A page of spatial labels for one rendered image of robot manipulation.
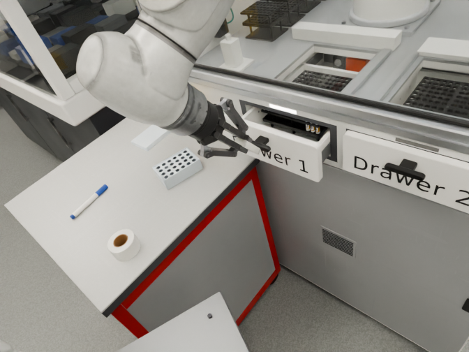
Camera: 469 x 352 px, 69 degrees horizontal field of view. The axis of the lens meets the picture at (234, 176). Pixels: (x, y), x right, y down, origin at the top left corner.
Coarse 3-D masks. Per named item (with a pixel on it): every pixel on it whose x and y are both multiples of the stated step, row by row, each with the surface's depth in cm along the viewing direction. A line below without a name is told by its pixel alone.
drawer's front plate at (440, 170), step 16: (352, 144) 74; (368, 144) 71; (384, 144) 69; (400, 144) 68; (352, 160) 77; (368, 160) 74; (384, 160) 71; (400, 160) 69; (416, 160) 66; (432, 160) 64; (448, 160) 63; (368, 176) 77; (384, 176) 74; (400, 176) 71; (432, 176) 66; (448, 176) 64; (464, 176) 62; (416, 192) 71; (432, 192) 69; (448, 192) 66; (464, 192) 64; (464, 208) 66
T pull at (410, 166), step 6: (402, 162) 67; (408, 162) 66; (414, 162) 66; (390, 168) 67; (396, 168) 66; (402, 168) 66; (408, 168) 65; (414, 168) 65; (402, 174) 66; (408, 174) 65; (414, 174) 64; (420, 174) 64; (420, 180) 64
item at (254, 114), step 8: (248, 112) 94; (256, 112) 96; (264, 112) 99; (248, 120) 94; (256, 120) 97; (272, 128) 96; (280, 128) 95; (328, 128) 91; (304, 136) 90; (312, 136) 90; (320, 136) 89; (328, 136) 80; (320, 144) 78; (328, 144) 81; (328, 152) 82
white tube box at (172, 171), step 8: (184, 152) 105; (192, 152) 102; (168, 160) 103; (176, 160) 102; (184, 160) 102; (192, 160) 101; (160, 168) 101; (168, 168) 100; (176, 168) 99; (184, 168) 98; (192, 168) 100; (200, 168) 102; (160, 176) 98; (168, 176) 98; (176, 176) 98; (184, 176) 100; (168, 184) 98; (176, 184) 99
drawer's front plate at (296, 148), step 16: (256, 128) 82; (272, 144) 82; (288, 144) 78; (304, 144) 75; (272, 160) 87; (288, 160) 82; (304, 160) 78; (320, 160) 76; (304, 176) 82; (320, 176) 79
